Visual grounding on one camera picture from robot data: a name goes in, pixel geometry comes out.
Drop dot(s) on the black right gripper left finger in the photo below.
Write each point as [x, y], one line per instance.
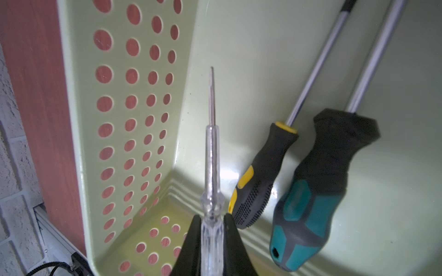
[189, 260]

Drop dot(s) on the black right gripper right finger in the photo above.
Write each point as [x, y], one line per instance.
[235, 258]

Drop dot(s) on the clear tester screwdriver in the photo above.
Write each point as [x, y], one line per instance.
[212, 200]

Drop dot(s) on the black yellow screwdriver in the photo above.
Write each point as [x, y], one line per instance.
[252, 192]

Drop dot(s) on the teal and grey screwdriver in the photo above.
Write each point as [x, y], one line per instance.
[302, 218]

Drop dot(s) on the light green perforated plastic bin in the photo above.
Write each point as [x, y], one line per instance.
[138, 76]

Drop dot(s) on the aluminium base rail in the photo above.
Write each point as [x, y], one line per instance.
[57, 247]

